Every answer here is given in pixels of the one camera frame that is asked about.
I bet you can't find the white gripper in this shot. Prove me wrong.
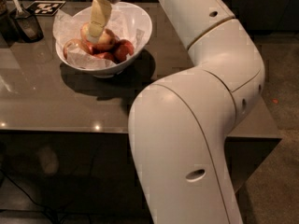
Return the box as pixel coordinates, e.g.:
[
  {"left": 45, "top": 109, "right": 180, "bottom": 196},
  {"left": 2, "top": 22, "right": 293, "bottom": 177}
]
[{"left": 87, "top": 0, "right": 121, "bottom": 43}]

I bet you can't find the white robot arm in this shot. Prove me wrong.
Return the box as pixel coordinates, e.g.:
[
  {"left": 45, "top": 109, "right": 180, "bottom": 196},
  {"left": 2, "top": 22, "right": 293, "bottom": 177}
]
[{"left": 128, "top": 0, "right": 264, "bottom": 224}]

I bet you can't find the yellow-green back apple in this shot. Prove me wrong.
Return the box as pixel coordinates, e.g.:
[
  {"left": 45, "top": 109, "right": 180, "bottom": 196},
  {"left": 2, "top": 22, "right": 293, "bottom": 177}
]
[{"left": 80, "top": 22, "right": 90, "bottom": 41}]

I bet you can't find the yellow-red top apple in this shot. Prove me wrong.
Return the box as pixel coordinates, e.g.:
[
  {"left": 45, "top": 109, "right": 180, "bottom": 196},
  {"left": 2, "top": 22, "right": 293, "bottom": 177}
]
[{"left": 93, "top": 29, "right": 116, "bottom": 51}]

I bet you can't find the white bowl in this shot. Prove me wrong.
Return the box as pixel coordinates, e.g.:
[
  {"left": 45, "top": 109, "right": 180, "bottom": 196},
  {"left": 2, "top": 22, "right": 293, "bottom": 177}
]
[{"left": 53, "top": 2, "right": 152, "bottom": 77}]

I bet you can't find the red-yellow left apple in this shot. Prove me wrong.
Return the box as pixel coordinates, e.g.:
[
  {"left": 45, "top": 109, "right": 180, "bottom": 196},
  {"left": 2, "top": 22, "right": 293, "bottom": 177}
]
[{"left": 63, "top": 38, "right": 90, "bottom": 58}]

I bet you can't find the red right apple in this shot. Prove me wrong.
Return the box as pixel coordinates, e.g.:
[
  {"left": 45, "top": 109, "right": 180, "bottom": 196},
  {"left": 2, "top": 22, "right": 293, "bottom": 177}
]
[{"left": 113, "top": 39, "right": 135, "bottom": 63}]

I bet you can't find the red apple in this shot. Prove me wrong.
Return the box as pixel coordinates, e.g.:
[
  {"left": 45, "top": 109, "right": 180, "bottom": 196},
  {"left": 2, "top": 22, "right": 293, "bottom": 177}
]
[
  {"left": 94, "top": 52, "right": 115, "bottom": 63},
  {"left": 113, "top": 39, "right": 135, "bottom": 63}
]

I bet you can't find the red bottom apple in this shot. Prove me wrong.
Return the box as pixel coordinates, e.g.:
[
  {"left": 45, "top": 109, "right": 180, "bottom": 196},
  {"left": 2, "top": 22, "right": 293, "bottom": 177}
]
[{"left": 94, "top": 52, "right": 115, "bottom": 63}]

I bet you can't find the white crumpled paper liner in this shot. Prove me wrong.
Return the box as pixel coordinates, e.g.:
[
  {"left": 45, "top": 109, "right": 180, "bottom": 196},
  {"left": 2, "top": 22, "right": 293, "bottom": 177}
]
[{"left": 53, "top": 2, "right": 152, "bottom": 77}]

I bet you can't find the black white marker tag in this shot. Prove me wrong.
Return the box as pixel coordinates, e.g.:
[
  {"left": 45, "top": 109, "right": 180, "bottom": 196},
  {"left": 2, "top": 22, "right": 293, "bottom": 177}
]
[{"left": 27, "top": 1, "right": 65, "bottom": 16}]

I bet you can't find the dark container with scoop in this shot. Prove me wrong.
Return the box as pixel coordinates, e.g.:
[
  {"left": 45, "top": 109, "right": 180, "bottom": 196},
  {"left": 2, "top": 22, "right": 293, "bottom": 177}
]
[{"left": 10, "top": 9, "right": 44, "bottom": 43}]

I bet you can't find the black floor cable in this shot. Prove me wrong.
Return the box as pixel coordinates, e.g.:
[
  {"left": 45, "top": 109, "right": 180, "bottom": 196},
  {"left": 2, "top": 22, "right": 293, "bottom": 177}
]
[{"left": 0, "top": 168, "right": 94, "bottom": 224}]

